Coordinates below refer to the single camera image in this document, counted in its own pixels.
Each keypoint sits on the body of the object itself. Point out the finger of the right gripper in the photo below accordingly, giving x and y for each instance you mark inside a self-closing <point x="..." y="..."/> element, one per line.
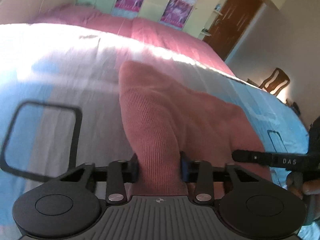
<point x="271" y="159"/>

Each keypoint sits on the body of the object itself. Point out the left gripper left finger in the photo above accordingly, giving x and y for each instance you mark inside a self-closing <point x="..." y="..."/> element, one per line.
<point x="115" y="176"/>

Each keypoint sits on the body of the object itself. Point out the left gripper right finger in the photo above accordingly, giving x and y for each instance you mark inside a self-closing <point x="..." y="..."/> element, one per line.
<point x="202" y="175"/>

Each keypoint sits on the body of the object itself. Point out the pink knit garment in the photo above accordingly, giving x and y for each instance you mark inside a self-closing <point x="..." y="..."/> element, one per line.
<point x="162" y="119"/>

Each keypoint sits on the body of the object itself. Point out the wooden chair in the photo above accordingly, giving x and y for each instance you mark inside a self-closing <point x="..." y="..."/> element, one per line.
<point x="273" y="84"/>

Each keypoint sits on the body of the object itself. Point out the patterned blue pink bedsheet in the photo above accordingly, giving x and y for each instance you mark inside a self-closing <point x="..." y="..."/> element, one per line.
<point x="50" y="70"/>

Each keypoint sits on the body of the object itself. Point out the brown wooden door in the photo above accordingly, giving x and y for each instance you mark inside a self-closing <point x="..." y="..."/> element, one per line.
<point x="229" y="25"/>

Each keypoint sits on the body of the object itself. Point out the lower right purple poster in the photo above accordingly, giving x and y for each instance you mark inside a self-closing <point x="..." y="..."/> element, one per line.
<point x="176" y="13"/>

